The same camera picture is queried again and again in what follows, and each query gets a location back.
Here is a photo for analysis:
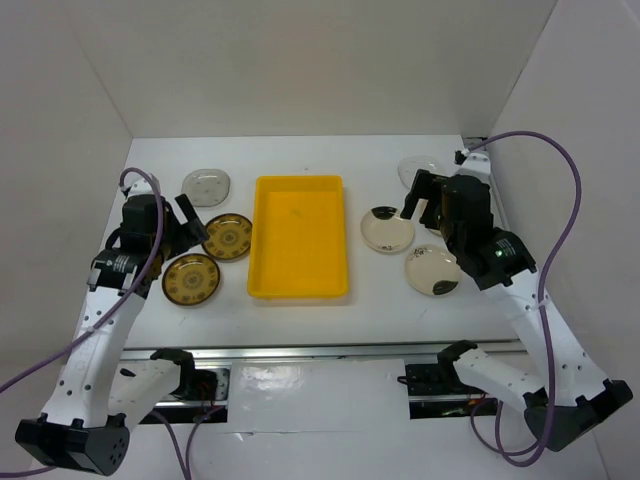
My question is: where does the yellow patterned plate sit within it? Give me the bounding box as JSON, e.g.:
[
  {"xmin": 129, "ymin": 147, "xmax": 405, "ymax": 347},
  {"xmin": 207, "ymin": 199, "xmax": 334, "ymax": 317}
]
[
  {"xmin": 202, "ymin": 213, "xmax": 253, "ymax": 261},
  {"xmin": 162, "ymin": 253, "xmax": 221, "ymax": 307}
]

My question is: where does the yellow plastic bin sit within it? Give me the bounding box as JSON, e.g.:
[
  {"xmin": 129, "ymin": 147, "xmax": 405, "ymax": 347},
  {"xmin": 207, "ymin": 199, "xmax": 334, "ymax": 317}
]
[{"xmin": 247, "ymin": 175, "xmax": 349, "ymax": 300}]

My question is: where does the clear glass plate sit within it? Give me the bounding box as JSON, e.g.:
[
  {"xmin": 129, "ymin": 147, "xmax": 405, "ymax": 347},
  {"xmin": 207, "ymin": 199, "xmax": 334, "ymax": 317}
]
[
  {"xmin": 181, "ymin": 169, "xmax": 231, "ymax": 208},
  {"xmin": 397, "ymin": 155, "xmax": 447, "ymax": 189}
]

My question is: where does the cream plate black brushstroke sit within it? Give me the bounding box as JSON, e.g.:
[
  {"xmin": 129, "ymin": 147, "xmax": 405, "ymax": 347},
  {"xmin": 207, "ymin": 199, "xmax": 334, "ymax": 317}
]
[
  {"xmin": 360, "ymin": 206, "xmax": 415, "ymax": 254},
  {"xmin": 404, "ymin": 244, "xmax": 461, "ymax": 297}
]

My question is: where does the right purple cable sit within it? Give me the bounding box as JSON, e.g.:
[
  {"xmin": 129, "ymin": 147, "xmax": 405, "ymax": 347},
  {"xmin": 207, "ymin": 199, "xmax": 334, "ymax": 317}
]
[{"xmin": 457, "ymin": 130, "xmax": 584, "ymax": 469}]

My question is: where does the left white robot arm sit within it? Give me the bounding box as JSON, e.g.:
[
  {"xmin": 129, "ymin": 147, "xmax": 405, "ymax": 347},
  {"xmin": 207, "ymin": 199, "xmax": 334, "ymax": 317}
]
[{"xmin": 15, "ymin": 193, "xmax": 217, "ymax": 476}]

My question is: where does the aluminium front rail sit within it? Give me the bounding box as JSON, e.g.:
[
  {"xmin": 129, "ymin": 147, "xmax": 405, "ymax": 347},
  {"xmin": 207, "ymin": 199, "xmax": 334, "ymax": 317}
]
[{"xmin": 121, "ymin": 341, "xmax": 526, "ymax": 362}]

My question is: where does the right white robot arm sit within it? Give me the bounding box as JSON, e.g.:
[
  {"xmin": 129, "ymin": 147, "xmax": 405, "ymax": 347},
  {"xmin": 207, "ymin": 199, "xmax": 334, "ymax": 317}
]
[{"xmin": 400, "ymin": 160, "xmax": 633, "ymax": 452}]

